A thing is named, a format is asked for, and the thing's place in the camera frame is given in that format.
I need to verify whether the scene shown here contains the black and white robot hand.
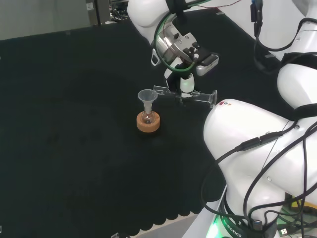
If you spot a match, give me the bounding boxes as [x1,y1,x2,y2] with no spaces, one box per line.
[151,48,200,106]

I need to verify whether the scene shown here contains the clear graduated cylinder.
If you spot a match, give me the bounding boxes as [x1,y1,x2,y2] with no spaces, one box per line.
[153,85,218,108]

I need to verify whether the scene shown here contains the round-bottom glass flask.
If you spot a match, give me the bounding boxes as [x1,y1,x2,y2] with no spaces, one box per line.
[141,108,156,125]

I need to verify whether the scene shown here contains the clear plastic funnel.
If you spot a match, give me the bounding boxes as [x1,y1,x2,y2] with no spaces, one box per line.
[137,89,158,113]

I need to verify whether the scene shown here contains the grey cabinet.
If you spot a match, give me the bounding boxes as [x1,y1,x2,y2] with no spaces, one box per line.
[85,0,100,26]

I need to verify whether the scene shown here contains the black cloth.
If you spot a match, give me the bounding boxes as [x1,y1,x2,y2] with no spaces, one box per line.
[0,22,251,238]

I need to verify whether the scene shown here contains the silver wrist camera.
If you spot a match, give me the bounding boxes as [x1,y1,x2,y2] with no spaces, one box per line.
[195,52,220,77]

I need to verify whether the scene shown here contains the green wrist cable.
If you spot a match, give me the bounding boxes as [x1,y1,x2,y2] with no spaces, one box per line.
[154,11,199,74]

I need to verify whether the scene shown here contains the cork ring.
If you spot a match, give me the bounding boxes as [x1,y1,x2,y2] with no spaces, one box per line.
[136,111,161,134]

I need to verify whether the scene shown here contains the black cable with inline connector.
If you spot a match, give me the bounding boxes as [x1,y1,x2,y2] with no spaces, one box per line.
[201,120,317,217]

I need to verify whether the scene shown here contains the black cable with plug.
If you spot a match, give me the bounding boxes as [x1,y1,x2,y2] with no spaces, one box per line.
[249,0,317,73]

